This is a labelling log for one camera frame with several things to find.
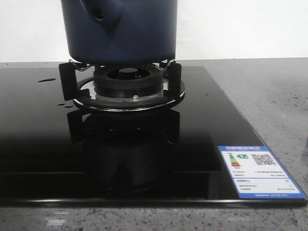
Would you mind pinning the dark blue pot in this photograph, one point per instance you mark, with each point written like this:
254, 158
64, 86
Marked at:
120, 32

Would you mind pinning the black glass gas stove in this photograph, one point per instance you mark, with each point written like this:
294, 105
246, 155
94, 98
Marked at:
52, 153

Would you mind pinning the black gas burner head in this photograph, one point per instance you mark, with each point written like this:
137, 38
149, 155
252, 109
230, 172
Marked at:
125, 82

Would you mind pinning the black metal pot support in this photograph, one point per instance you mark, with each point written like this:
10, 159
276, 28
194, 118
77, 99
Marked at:
83, 95

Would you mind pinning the blue energy label sticker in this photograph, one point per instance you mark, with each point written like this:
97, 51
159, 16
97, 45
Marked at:
257, 173

